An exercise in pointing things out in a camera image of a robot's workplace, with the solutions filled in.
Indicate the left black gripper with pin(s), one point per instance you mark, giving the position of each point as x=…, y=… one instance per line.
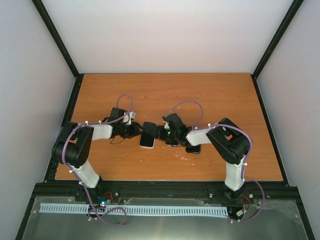
x=135, y=130

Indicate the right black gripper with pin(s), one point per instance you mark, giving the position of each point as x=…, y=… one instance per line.
x=159, y=134

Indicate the pink translucent phone case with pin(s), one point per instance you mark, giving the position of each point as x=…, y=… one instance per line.
x=147, y=148

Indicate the black smartphone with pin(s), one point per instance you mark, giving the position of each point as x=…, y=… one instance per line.
x=193, y=149
x=147, y=140

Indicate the black phone case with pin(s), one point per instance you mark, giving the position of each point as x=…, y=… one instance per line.
x=192, y=151

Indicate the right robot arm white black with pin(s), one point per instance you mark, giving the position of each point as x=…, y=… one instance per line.
x=232, y=144

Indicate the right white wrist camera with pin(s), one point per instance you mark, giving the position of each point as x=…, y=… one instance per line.
x=166, y=125

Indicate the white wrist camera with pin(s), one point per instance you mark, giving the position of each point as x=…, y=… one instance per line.
x=166, y=125
x=129, y=118

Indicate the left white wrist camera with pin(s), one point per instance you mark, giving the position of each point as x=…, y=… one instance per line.
x=129, y=118

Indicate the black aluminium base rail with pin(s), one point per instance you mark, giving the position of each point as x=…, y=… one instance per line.
x=210, y=192

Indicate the light blue slotted cable duct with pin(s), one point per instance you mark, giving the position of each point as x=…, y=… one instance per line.
x=137, y=210

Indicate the metal base plate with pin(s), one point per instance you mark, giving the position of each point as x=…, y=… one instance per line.
x=264, y=220

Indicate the left black frame post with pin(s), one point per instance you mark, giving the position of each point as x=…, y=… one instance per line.
x=48, y=22

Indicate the black frame post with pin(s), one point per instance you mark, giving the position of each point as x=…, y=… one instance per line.
x=48, y=22
x=283, y=26

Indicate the right black frame post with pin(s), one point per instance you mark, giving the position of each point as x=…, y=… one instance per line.
x=283, y=26

